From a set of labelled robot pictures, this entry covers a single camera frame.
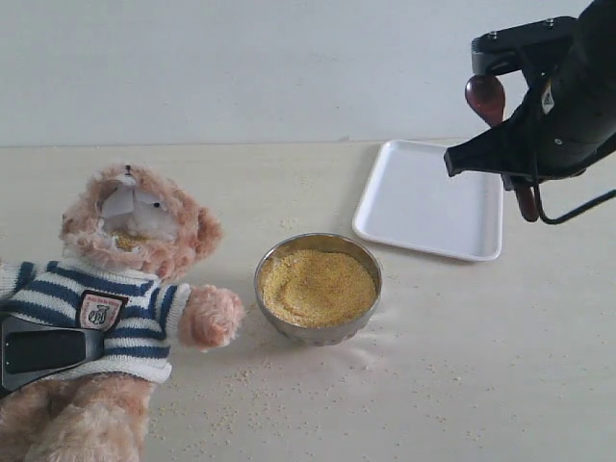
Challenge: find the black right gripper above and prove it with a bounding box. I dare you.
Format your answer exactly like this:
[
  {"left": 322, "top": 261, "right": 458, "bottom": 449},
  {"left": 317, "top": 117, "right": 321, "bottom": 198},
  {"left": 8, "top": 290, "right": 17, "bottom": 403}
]
[{"left": 444, "top": 1, "right": 615, "bottom": 179}]

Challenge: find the dark red wooden spoon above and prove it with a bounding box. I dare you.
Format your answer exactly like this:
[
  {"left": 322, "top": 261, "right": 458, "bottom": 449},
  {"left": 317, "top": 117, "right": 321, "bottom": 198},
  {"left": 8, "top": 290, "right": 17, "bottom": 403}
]
[{"left": 465, "top": 75, "right": 539, "bottom": 222}]

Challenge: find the pink plush teddy bear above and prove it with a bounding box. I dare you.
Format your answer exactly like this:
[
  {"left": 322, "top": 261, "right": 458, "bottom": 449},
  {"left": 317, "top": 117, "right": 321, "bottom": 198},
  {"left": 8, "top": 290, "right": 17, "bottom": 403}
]
[{"left": 1, "top": 165, "right": 244, "bottom": 461}]

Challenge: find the white rectangular plastic tray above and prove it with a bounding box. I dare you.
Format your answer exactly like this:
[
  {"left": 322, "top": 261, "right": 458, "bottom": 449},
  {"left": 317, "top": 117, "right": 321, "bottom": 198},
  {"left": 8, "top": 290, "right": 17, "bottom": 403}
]
[{"left": 352, "top": 140, "right": 503, "bottom": 262}]

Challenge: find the steel bowl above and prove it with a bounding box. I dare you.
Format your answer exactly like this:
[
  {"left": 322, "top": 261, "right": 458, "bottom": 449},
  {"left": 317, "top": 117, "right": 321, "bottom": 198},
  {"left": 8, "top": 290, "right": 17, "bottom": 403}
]
[{"left": 254, "top": 233, "right": 382, "bottom": 347}]

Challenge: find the yellow millet grain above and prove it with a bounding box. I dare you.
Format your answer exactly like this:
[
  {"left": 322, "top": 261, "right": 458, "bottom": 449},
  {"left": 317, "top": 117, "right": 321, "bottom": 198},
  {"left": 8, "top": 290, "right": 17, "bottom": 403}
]
[{"left": 261, "top": 249, "right": 376, "bottom": 329}]

